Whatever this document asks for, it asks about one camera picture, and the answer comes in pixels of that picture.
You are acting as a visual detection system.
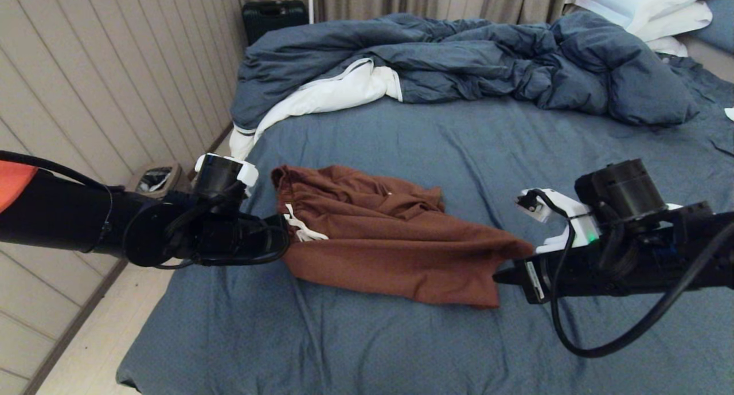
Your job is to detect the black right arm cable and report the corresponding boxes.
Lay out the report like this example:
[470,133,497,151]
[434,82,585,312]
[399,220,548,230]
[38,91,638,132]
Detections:
[530,189,734,359]

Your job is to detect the beige headboard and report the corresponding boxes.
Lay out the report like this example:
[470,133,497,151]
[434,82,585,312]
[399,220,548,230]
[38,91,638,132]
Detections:
[676,36,734,85]

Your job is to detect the blue pillow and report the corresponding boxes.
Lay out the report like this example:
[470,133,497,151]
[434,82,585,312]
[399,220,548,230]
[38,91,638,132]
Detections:
[689,0,734,56]

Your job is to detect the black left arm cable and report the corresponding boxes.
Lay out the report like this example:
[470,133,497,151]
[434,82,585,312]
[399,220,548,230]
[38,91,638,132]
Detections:
[0,150,290,269]

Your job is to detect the black suitcase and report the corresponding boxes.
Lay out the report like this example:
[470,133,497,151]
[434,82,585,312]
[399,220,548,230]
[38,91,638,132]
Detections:
[241,1,309,46]

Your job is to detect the blue bed sheet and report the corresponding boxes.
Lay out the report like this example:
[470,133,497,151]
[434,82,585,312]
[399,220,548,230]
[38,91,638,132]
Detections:
[116,56,734,395]

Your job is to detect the crumpled blue duvet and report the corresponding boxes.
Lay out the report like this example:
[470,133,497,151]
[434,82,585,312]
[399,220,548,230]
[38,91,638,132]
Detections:
[232,11,700,135]

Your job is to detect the black bin liner bag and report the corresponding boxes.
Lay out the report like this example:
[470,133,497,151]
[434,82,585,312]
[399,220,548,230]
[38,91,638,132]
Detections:
[138,167,173,192]

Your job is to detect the bronze trash bin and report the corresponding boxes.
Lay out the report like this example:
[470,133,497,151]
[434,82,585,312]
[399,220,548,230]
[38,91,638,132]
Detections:
[126,165,198,198]

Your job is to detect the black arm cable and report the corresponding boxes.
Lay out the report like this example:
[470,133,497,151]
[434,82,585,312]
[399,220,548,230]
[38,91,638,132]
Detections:
[0,150,290,269]
[530,189,734,359]

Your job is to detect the brown drawstring shorts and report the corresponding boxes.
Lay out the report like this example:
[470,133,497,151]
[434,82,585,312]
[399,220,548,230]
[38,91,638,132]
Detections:
[271,165,535,310]

